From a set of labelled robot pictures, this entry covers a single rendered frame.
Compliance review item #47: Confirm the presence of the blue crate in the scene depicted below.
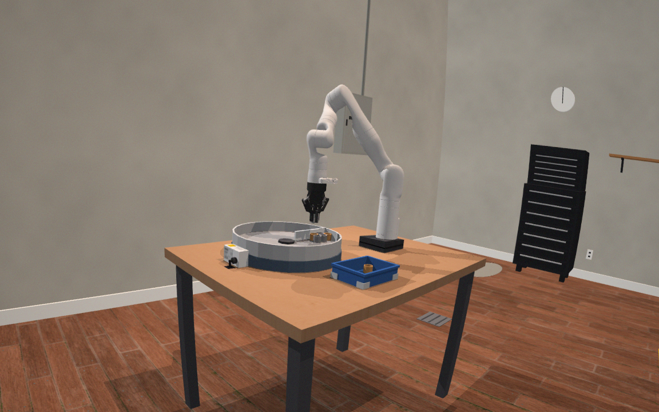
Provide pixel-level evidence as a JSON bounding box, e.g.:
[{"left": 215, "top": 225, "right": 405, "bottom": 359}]
[{"left": 330, "top": 255, "right": 399, "bottom": 290}]

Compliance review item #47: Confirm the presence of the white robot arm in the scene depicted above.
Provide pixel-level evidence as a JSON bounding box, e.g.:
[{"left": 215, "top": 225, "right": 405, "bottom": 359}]
[{"left": 307, "top": 85, "right": 404, "bottom": 240}]

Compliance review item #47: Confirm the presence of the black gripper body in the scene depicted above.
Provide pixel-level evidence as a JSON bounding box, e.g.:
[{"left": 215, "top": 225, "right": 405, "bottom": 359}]
[{"left": 307, "top": 182, "right": 327, "bottom": 205}]

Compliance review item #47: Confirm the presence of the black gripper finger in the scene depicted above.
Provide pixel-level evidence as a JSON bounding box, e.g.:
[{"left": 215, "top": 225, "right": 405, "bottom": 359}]
[
  {"left": 315, "top": 196, "right": 329, "bottom": 223},
  {"left": 302, "top": 195, "right": 318, "bottom": 223}
]

